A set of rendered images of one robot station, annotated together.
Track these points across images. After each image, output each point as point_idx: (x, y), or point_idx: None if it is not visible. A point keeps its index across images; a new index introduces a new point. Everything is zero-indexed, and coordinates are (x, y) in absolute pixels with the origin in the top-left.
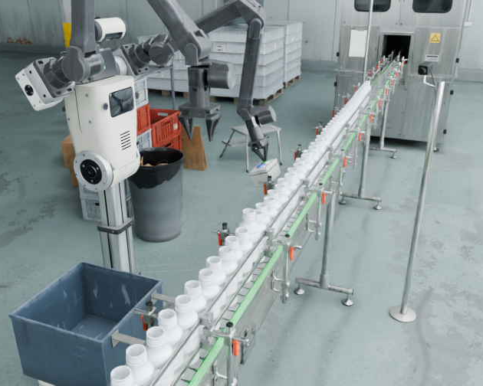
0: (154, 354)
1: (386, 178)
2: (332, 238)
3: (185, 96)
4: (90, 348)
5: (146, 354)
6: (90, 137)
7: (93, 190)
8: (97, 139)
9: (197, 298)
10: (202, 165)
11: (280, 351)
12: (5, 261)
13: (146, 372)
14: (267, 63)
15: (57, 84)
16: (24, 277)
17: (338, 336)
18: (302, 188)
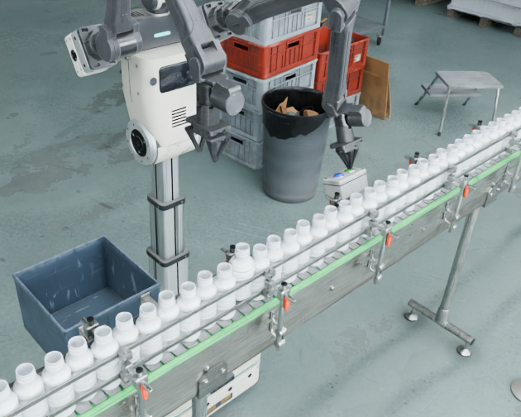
0: (48, 376)
1: None
2: (497, 260)
3: (418, 2)
4: (58, 332)
5: (31, 376)
6: (138, 108)
7: (140, 162)
8: (144, 112)
9: (125, 332)
10: (382, 112)
11: (346, 379)
12: (121, 179)
13: (30, 390)
14: None
15: (95, 56)
16: (131, 203)
17: (426, 388)
18: (369, 219)
